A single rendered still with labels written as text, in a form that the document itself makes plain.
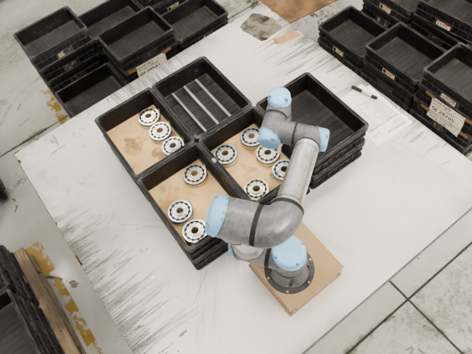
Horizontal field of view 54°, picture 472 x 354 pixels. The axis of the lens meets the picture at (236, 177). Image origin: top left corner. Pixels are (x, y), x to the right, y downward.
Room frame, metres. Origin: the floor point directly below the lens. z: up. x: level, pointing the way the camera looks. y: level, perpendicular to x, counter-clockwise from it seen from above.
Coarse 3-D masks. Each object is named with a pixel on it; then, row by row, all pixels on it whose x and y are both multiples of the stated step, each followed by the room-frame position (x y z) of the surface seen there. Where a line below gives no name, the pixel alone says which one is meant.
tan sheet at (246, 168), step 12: (240, 132) 1.24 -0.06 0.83; (240, 144) 1.17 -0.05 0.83; (240, 156) 1.11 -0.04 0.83; (252, 156) 1.10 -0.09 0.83; (228, 168) 1.07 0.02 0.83; (240, 168) 1.05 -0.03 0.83; (252, 168) 1.04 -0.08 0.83; (264, 168) 1.03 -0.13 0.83; (240, 180) 1.00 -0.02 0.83; (264, 180) 0.97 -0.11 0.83
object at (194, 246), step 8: (192, 144) 1.15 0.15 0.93; (168, 160) 1.10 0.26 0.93; (216, 168) 1.01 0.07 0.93; (144, 176) 1.04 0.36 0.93; (224, 176) 0.97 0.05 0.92; (232, 184) 0.92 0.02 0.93; (240, 192) 0.88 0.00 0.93; (152, 200) 0.92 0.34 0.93; (160, 208) 0.88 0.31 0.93; (168, 224) 0.81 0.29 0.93; (176, 232) 0.77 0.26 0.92; (200, 240) 0.72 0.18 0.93; (208, 240) 0.72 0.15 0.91; (184, 248) 0.70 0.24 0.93; (192, 248) 0.69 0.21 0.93
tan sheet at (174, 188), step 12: (168, 180) 1.07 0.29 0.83; (180, 180) 1.06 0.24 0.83; (156, 192) 1.02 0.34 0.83; (168, 192) 1.01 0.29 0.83; (180, 192) 0.99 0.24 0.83; (192, 192) 0.98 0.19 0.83; (204, 192) 0.97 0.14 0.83; (216, 192) 0.96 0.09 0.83; (168, 204) 0.95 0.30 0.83; (192, 204) 0.93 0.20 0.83; (204, 204) 0.91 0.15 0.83; (204, 216) 0.86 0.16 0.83; (180, 228) 0.83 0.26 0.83
